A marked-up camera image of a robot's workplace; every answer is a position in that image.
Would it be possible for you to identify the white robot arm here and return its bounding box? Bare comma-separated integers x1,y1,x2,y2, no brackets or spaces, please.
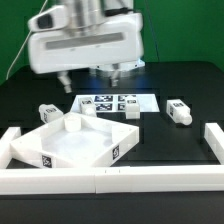
28,0,143,93

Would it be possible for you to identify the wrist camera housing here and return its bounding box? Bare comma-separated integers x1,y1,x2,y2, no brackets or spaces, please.
28,5,69,32

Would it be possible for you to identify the white paper marker sheet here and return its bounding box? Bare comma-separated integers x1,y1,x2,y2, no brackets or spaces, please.
71,94,159,113

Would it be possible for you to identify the white U-shaped fence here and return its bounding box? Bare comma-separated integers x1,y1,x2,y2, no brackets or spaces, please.
0,127,224,195

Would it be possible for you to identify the white cable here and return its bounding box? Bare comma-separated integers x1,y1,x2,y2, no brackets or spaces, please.
5,0,49,81

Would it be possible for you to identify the white square tabletop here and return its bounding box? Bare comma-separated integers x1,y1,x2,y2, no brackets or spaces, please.
11,112,139,168

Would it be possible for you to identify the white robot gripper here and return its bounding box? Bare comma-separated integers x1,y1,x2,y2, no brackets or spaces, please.
28,13,143,93

